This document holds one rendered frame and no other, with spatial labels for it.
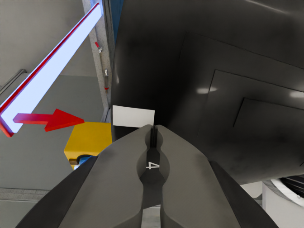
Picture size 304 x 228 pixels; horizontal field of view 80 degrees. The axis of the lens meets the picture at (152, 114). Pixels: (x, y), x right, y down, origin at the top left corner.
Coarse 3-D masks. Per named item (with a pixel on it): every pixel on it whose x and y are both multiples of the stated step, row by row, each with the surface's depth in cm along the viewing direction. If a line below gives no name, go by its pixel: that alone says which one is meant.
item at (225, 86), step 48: (144, 0) 11; (192, 0) 11; (240, 0) 11; (288, 0) 10; (144, 48) 12; (192, 48) 12; (240, 48) 11; (288, 48) 11; (144, 96) 13; (192, 96) 13; (240, 96) 13; (288, 96) 13; (192, 144) 15; (240, 144) 15; (288, 144) 15; (144, 192) 18
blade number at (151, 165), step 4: (148, 160) 16; (152, 160) 16; (156, 160) 16; (148, 164) 16; (152, 164) 16; (156, 164) 16; (148, 168) 17; (152, 168) 17; (156, 168) 17; (144, 172) 17; (148, 172) 17; (152, 172) 17; (156, 172) 17; (160, 172) 17
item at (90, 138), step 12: (72, 132) 42; (84, 132) 42; (96, 132) 42; (108, 132) 42; (72, 144) 40; (84, 144) 40; (96, 144) 40; (108, 144) 40; (72, 156) 40; (84, 156) 39; (72, 168) 44
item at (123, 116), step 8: (120, 112) 14; (128, 112) 14; (136, 112) 14; (144, 112) 14; (152, 112) 14; (120, 120) 14; (128, 120) 14; (136, 120) 14; (144, 120) 14; (152, 120) 14
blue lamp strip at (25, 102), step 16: (96, 16) 36; (80, 32) 28; (64, 48) 23; (48, 64) 20; (64, 64) 24; (32, 80) 18; (48, 80) 20; (32, 96) 18; (16, 112) 16; (16, 128) 16
